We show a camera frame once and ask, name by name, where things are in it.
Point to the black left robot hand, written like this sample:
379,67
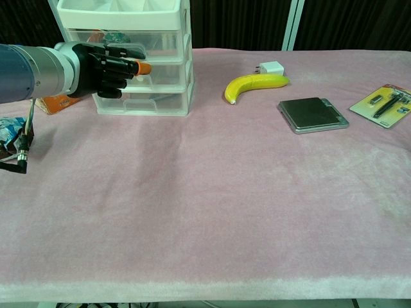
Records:
93,70

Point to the clear plastic drawer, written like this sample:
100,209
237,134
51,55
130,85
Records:
144,102
160,43
167,75

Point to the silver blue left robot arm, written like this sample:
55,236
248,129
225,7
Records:
29,72

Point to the small red cup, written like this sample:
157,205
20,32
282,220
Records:
95,35

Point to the orange cardboard box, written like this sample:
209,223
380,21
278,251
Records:
54,104

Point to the blue brown snack bag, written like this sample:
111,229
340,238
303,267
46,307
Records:
9,131

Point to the black curtain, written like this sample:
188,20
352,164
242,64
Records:
237,22

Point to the yellow banana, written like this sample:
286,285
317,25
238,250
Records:
257,82

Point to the pink tablecloth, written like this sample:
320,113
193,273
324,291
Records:
205,199

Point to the white charger plug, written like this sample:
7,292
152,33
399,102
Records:
272,68

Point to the silver digital scale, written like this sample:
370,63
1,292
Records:
309,114

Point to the razor blister pack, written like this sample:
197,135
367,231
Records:
383,104

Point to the clear plastic drawer unit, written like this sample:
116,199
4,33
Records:
125,17

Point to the white vertical post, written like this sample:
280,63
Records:
293,24

